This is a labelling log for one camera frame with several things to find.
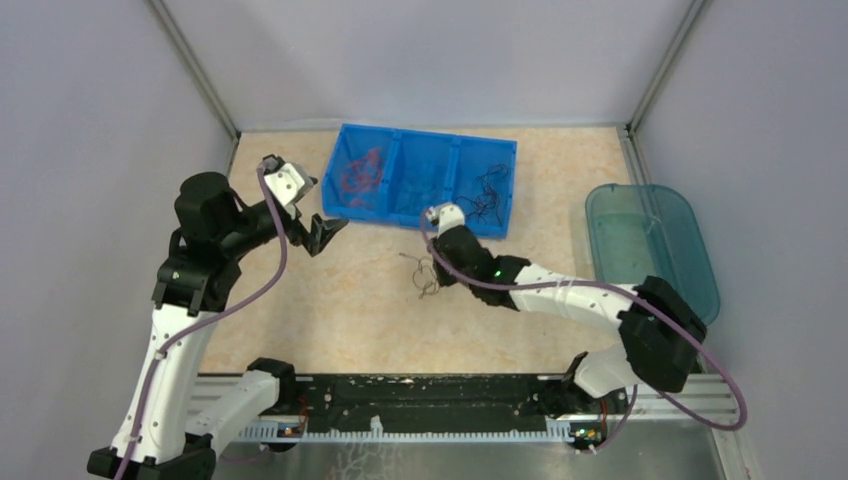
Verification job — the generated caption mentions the aluminium frame rail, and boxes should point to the aluminium frame rail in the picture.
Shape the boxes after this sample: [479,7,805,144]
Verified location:
[192,374,740,422]

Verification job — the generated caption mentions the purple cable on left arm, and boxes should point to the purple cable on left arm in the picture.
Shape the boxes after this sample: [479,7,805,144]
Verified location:
[112,158,291,480]

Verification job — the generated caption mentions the blue three-compartment plastic bin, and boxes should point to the blue three-compartment plastic bin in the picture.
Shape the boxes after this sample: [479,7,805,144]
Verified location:
[321,123,518,239]

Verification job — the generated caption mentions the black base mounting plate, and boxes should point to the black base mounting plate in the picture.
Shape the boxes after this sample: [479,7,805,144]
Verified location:
[236,372,631,435]

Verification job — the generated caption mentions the orange cable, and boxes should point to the orange cable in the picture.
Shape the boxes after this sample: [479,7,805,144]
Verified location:
[339,145,389,210]

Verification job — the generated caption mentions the white slotted cable duct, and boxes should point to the white slotted cable duct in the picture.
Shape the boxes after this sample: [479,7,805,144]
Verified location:
[235,417,576,444]

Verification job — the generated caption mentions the teal translucent plastic tray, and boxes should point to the teal translucent plastic tray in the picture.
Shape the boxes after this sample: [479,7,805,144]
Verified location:
[585,184,721,325]

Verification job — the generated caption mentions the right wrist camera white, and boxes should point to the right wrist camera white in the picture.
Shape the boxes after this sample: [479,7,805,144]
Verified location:
[424,202,465,236]

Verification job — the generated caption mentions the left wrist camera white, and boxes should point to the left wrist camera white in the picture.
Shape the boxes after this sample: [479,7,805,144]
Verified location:
[261,154,318,218]

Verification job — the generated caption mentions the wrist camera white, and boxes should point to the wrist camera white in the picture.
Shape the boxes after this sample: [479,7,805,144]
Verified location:
[424,202,465,236]
[261,154,318,218]

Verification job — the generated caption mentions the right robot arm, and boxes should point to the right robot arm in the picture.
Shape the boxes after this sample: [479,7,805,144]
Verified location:
[428,226,707,412]

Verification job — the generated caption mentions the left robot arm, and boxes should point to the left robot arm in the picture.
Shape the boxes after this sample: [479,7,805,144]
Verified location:
[87,156,344,479]

